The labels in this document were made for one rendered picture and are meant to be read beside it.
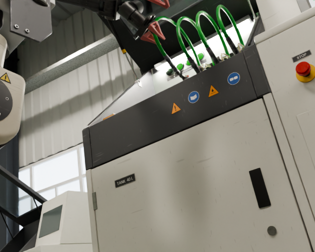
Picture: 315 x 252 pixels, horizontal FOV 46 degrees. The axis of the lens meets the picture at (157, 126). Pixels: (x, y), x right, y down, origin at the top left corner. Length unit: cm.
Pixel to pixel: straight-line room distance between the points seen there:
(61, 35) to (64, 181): 327
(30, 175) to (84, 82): 209
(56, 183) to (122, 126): 603
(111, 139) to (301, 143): 64
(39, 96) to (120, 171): 705
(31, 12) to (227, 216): 70
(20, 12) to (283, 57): 68
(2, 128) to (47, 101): 728
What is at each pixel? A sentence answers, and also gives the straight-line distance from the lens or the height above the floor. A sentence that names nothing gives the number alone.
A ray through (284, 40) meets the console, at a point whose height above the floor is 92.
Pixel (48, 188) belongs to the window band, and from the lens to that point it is 732.
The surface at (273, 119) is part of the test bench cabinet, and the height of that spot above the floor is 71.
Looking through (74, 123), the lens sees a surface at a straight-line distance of 735.
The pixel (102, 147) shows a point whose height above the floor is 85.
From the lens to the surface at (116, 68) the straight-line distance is 716.
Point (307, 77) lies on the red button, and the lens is 105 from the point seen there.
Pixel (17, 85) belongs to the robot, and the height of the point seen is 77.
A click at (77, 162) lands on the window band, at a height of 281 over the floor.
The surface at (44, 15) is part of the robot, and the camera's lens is 94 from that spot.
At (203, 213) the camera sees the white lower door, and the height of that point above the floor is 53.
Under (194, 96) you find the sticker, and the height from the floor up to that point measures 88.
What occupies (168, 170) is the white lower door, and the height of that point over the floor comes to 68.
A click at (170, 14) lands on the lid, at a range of 192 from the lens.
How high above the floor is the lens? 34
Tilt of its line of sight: 24 degrees up
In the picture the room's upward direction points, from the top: 11 degrees counter-clockwise
